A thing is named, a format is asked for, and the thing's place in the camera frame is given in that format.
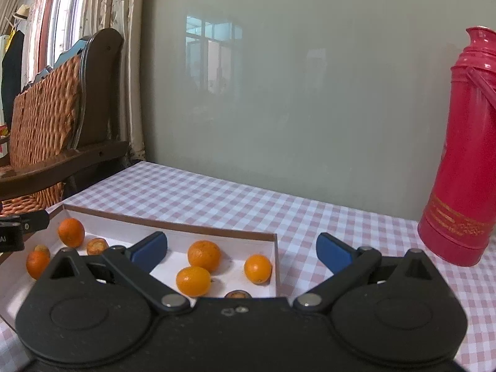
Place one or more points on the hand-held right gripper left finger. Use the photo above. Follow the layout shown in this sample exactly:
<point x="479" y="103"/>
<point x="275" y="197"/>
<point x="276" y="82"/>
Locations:
<point x="149" y="250"/>

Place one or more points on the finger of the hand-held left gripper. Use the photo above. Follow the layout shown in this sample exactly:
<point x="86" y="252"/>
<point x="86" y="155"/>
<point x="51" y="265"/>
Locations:
<point x="29" y="221"/>

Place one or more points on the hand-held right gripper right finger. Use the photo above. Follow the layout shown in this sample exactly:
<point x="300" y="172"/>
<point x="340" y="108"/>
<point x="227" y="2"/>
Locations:
<point x="333" y="254"/>

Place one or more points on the orange carrot piece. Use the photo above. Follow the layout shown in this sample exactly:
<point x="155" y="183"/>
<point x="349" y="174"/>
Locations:
<point x="42" y="248"/>

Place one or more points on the mottled brown carrot piece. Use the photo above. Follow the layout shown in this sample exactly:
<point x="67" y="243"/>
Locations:
<point x="97" y="246"/>

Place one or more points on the oval orange citrus fruit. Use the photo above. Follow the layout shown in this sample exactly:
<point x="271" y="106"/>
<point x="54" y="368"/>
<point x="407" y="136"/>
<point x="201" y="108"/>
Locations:
<point x="193" y="281"/>

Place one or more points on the small orange mandarin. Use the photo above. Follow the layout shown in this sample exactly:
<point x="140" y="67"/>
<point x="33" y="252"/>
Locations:
<point x="257" y="268"/>

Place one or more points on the brown cardboard box white inside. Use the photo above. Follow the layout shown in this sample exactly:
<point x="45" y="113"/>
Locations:
<point x="228" y="248"/>

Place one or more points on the brown-skinned carrot piece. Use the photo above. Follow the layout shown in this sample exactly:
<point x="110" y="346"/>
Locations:
<point x="236" y="294"/>

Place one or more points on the pink checked tablecloth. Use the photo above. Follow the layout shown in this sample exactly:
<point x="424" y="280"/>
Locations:
<point x="232" y="201"/>

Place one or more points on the wooden chair with woven cushion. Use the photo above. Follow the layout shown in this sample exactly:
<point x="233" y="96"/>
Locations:
<point x="46" y="124"/>

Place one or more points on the dark hanging garment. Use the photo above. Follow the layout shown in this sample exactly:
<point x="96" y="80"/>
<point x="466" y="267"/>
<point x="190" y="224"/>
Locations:
<point x="11" y="73"/>

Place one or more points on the red thermos flask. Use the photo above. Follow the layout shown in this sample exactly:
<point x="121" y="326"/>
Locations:
<point x="461" y="162"/>

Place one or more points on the blue item behind chair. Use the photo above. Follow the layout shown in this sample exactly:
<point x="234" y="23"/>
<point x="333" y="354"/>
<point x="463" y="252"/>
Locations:
<point x="69" y="52"/>

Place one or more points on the straw hat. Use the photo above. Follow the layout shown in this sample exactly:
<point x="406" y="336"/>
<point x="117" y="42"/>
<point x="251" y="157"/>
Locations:
<point x="21" y="11"/>

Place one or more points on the window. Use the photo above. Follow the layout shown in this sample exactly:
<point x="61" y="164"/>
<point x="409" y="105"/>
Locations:
<point x="66" y="7"/>

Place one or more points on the beige patterned curtain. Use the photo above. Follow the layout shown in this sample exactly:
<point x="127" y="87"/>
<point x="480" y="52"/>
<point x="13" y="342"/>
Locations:
<point x="112" y="7"/>

